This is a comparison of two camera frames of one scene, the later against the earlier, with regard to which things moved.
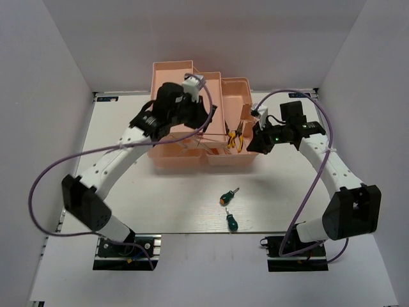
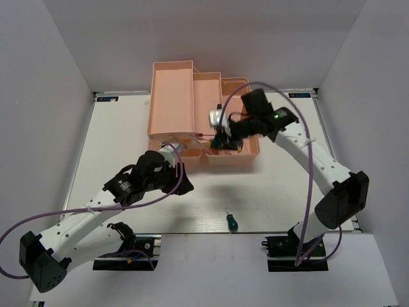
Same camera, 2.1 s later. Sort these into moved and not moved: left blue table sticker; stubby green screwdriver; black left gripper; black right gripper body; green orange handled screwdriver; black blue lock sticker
Moved: black right gripper body; green orange handled screwdriver; black left gripper
Not moved: black blue lock sticker; stubby green screwdriver; left blue table sticker
